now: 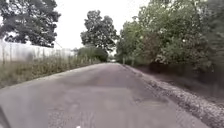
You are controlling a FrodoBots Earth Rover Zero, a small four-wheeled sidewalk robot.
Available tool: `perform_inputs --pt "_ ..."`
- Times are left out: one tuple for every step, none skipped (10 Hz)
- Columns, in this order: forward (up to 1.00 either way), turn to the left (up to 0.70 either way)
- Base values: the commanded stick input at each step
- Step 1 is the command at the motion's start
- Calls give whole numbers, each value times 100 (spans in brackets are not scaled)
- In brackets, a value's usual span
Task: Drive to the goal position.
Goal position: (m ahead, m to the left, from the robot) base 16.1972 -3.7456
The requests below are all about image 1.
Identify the grey asphalt road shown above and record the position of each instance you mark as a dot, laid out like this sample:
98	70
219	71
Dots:
96	93

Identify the tall leafy tree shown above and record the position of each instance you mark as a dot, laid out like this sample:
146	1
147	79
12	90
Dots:
99	31

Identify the row of trees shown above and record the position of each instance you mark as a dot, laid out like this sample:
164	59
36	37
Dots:
173	36

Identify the tall dry grass strip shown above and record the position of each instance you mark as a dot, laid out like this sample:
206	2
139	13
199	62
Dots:
33	70

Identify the gravel verge strip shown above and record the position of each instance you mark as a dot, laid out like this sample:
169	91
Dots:
196	101

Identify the large dark tree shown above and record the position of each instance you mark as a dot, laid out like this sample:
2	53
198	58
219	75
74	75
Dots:
28	20

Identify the pale long wall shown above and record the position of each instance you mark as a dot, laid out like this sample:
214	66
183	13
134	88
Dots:
23	51

